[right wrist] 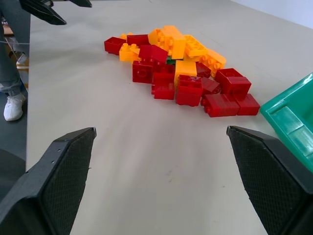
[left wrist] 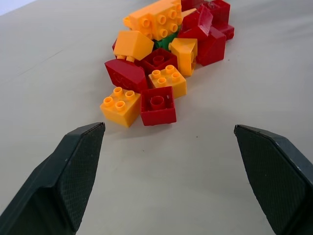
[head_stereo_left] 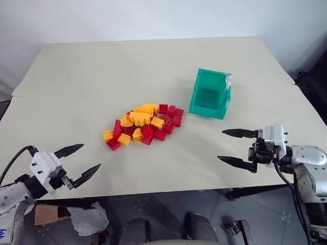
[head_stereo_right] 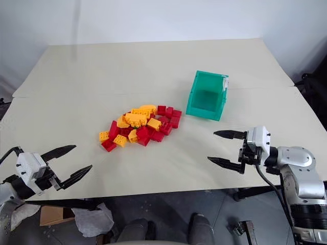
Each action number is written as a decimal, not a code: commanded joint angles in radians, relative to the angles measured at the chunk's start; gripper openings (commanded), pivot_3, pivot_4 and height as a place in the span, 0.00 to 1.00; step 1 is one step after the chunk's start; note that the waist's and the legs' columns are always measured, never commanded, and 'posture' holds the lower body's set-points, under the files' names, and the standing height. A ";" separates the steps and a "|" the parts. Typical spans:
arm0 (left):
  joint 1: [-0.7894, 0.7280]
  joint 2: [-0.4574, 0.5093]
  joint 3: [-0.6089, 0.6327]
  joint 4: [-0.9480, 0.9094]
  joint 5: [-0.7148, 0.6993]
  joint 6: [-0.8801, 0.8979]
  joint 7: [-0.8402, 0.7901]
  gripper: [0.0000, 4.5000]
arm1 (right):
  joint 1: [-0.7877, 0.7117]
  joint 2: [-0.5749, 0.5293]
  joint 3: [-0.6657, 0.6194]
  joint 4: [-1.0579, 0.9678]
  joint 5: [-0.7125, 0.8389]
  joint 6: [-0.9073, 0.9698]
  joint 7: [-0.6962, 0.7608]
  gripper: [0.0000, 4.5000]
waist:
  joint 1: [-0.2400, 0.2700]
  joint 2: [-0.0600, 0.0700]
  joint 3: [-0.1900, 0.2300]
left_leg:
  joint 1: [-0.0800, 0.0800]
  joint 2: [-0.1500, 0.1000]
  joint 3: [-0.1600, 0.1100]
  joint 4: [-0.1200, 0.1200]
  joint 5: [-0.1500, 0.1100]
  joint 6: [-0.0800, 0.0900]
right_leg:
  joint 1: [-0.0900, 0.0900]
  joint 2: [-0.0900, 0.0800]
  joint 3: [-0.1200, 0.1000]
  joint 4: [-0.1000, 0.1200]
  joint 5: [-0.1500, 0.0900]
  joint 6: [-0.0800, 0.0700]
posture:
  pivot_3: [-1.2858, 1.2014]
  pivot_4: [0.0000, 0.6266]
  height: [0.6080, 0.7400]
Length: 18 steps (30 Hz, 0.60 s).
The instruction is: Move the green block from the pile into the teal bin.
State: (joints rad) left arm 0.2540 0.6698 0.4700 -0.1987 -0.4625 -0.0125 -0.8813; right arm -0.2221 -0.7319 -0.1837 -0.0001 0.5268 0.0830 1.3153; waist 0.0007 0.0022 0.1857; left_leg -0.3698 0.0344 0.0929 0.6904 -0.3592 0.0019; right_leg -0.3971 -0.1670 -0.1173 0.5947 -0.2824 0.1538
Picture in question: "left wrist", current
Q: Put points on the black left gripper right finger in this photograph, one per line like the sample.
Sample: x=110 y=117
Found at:
x=276 y=176

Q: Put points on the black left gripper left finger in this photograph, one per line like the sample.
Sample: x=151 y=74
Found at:
x=58 y=181

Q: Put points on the upside-down red plastic building brick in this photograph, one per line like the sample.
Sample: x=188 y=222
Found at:
x=158 y=106
x=159 y=61

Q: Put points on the red sloped block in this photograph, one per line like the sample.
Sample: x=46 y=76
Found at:
x=199 y=20
x=211 y=47

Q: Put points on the green plastic building brick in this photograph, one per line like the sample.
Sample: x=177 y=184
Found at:
x=164 y=43

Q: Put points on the yellow studded plastic building brick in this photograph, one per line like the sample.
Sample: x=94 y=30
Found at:
x=156 y=19

